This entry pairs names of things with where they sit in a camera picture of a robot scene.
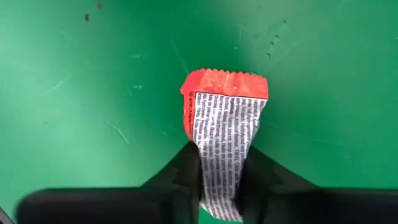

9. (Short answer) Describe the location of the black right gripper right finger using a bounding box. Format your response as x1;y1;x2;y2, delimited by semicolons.
239;146;398;224

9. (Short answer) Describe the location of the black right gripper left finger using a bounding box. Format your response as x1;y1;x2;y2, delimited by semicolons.
15;141;203;224

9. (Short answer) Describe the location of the red-orange candy wrapper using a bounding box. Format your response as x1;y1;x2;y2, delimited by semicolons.
179;68;270;222

